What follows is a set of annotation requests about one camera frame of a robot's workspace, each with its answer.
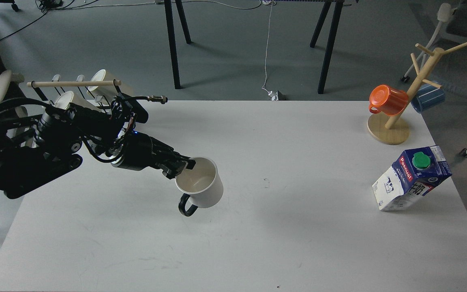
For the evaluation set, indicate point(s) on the black table legs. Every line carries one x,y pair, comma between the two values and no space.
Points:
338,6
171,35

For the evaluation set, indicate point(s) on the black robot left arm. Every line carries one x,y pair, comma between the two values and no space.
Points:
26,165

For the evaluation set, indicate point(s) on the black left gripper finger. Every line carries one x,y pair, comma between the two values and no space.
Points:
181,162
170,171

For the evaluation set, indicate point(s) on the white power strip plug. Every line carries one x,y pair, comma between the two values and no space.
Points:
276,96

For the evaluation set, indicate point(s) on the grey office chair right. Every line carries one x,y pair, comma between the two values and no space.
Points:
451,30

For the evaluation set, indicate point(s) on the blue white milk carton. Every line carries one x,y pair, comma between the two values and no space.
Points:
416,172

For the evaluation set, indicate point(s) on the black wire mug rack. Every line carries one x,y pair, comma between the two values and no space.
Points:
75,87

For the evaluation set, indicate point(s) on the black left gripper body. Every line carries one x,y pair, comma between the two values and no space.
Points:
142,151

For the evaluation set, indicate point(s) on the white mug with black handle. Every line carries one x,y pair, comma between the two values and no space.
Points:
201,187

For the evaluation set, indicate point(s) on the orange plastic cup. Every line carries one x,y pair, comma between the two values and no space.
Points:
387,100

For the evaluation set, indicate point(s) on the black table legs right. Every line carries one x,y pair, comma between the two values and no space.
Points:
338,6

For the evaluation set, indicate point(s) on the blue plastic cup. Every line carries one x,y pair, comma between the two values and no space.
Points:
427,97

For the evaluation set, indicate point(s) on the black table legs left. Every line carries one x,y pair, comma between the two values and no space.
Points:
171,35

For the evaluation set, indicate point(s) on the wooden mug tree stand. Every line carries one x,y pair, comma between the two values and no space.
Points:
393,130

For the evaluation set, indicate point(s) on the white HOME mug front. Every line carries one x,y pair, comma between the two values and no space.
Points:
63,101

